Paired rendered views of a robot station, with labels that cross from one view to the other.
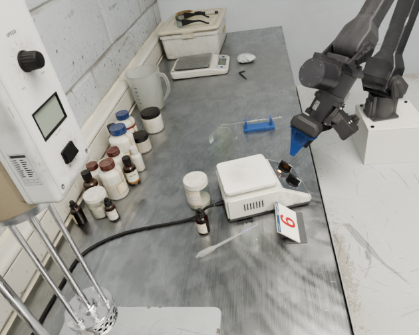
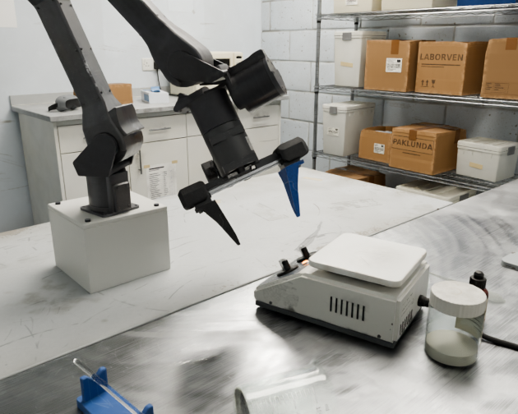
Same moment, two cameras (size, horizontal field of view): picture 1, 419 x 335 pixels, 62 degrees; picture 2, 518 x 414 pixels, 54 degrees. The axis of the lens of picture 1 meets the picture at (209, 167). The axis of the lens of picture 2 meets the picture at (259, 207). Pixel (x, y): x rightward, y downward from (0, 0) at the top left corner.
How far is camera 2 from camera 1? 1.25 m
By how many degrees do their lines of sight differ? 116
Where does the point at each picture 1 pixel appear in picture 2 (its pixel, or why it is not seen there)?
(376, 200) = (238, 248)
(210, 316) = (515, 259)
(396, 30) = (95, 66)
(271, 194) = not seen: hidden behind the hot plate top
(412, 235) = (267, 228)
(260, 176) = (356, 242)
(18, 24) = not seen: outside the picture
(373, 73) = (131, 127)
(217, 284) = (490, 277)
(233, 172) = (385, 260)
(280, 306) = (436, 247)
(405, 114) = not seen: hidden behind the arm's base
